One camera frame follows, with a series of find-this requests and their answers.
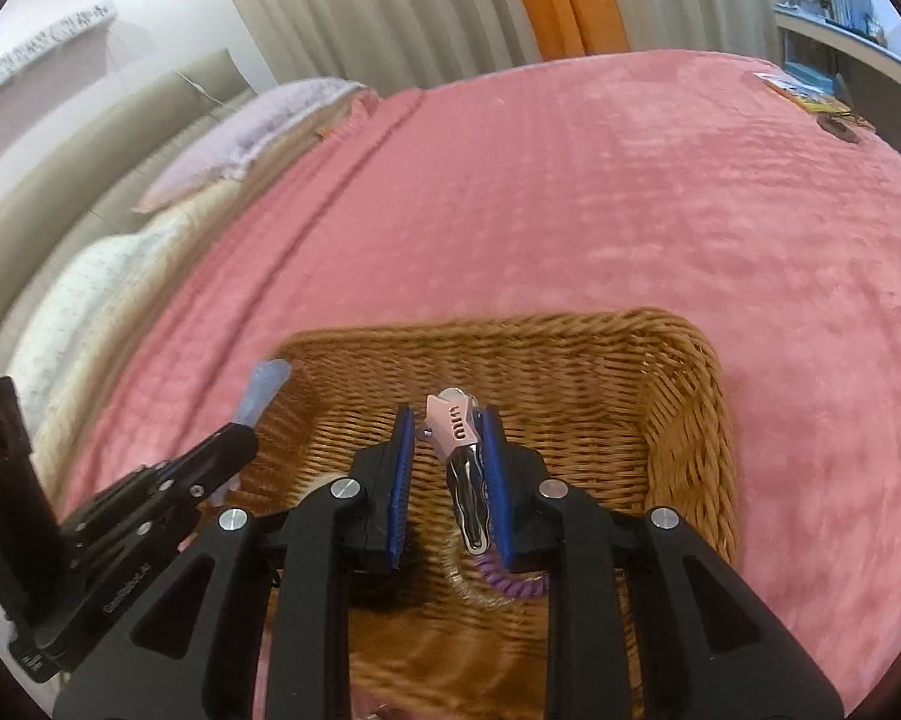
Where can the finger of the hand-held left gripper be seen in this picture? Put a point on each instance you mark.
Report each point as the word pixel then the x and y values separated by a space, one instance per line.
pixel 195 474

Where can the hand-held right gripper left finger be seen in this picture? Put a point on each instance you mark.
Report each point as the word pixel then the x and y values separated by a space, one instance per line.
pixel 402 491

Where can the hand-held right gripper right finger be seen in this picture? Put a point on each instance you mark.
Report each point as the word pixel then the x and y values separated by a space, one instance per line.
pixel 495 499

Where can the light blue hair clip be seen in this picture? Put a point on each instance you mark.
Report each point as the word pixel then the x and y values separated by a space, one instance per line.
pixel 268 386

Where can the woven wicker basket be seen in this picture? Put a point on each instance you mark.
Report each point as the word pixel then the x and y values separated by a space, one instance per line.
pixel 608 405

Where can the white patterned pillow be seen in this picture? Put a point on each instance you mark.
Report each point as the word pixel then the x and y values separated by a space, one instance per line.
pixel 83 300

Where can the pink plush blanket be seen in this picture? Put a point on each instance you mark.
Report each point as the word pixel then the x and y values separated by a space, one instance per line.
pixel 570 202

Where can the lilac pillow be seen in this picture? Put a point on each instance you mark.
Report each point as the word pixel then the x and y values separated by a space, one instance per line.
pixel 248 135

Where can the beige padded headboard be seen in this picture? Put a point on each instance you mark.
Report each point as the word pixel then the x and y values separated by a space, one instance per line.
pixel 60 157

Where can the dark round object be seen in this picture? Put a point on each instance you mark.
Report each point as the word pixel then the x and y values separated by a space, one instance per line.
pixel 840 129

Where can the colourful book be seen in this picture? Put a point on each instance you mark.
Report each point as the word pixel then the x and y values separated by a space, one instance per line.
pixel 795 90

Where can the grey desk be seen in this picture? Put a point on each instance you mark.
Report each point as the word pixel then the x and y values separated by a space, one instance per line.
pixel 882 60

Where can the white wall decoration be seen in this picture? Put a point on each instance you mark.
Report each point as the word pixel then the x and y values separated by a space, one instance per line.
pixel 38 45

